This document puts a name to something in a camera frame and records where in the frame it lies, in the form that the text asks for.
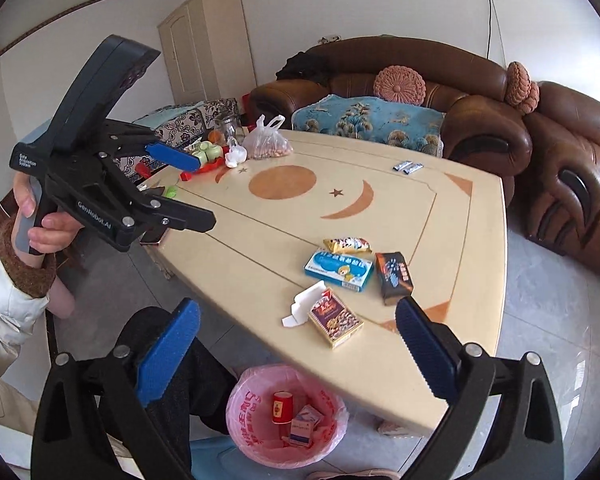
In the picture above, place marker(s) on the dark small object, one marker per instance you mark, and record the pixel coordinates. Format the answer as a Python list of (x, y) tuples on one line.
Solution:
[(150, 190)]

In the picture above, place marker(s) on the orange fruit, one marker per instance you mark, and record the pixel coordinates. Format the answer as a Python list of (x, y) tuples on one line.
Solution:
[(215, 136)]

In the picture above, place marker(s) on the black smartphone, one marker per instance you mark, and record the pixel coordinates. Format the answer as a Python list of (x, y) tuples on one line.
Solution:
[(152, 237)]

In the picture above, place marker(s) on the white torn paper piece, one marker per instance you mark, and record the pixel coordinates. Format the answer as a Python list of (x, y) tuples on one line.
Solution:
[(302, 305)]

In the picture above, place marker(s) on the person's left hand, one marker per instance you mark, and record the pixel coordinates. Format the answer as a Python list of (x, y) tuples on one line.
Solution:
[(55, 232)]

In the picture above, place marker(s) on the glass jar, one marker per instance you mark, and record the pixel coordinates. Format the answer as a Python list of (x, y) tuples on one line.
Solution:
[(227, 125)]

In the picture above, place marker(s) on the brown leather armchair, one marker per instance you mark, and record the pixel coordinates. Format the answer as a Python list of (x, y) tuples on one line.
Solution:
[(575, 170)]

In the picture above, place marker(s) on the small item on sofa back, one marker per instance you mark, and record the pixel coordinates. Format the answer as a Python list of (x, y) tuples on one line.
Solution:
[(329, 39)]

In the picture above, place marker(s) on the red paper cup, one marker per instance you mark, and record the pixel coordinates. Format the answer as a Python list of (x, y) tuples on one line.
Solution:
[(281, 407)]

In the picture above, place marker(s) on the nut-printed cardboard box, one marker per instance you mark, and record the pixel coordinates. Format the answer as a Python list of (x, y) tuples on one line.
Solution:
[(336, 322)]

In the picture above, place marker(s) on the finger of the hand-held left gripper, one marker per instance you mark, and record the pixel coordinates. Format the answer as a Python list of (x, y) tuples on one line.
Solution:
[(177, 159), (185, 215)]

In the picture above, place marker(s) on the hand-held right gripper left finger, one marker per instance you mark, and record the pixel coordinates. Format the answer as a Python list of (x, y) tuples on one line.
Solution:
[(167, 355)]

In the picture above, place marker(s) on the bin with pink bag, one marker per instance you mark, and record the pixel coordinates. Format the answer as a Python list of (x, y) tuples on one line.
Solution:
[(250, 420)]

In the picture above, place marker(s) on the black and white patterned cloth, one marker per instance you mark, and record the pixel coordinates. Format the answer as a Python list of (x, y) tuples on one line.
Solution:
[(190, 120)]

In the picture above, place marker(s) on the round pink knitted cushion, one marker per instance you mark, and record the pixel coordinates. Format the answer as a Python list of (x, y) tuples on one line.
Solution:
[(400, 85)]

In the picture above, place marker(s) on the black and orange box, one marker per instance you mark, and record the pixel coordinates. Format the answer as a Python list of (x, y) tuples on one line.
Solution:
[(394, 277)]

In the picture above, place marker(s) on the cream wardrobe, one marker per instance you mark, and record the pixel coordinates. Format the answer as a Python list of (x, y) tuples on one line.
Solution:
[(205, 45)]

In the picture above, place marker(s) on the black clothing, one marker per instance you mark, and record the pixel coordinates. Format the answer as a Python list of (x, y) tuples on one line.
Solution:
[(302, 67)]

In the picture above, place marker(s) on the plastic bag of peanuts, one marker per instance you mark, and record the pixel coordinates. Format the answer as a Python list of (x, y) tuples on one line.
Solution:
[(267, 142)]

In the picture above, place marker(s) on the yellow snack packet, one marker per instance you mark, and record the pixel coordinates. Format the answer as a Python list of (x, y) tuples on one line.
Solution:
[(347, 245)]

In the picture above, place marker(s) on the person's beige jacket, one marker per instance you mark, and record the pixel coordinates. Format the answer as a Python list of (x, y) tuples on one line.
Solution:
[(0, 400)]

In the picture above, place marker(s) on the long brown leather sofa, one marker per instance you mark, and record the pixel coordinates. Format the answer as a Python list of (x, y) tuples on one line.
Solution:
[(430, 65)]

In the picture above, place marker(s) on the person's left forearm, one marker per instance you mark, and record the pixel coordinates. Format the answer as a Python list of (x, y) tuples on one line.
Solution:
[(10, 305)]

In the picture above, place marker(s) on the small silver packet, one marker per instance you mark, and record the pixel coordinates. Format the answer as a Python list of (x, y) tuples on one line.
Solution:
[(413, 169), (401, 165)]

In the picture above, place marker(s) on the red plastic tray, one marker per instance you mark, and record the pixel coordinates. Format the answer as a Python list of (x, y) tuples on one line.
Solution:
[(200, 171)]

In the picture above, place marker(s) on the small white knotted bag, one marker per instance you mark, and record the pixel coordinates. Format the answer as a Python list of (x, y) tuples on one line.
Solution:
[(235, 155)]

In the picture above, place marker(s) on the light green cup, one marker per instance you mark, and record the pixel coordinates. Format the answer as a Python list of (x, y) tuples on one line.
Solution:
[(198, 155), (213, 150)]

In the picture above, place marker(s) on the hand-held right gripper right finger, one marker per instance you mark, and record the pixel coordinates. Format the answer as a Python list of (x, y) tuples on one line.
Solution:
[(425, 350)]

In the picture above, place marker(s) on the white and blue medicine box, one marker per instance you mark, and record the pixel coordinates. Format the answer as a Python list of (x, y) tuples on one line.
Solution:
[(310, 416)]

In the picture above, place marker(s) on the blue floral blanket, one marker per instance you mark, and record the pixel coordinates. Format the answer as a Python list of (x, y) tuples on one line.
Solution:
[(370, 122)]

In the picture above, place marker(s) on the small green object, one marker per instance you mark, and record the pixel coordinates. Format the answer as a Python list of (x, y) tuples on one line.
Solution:
[(170, 191)]

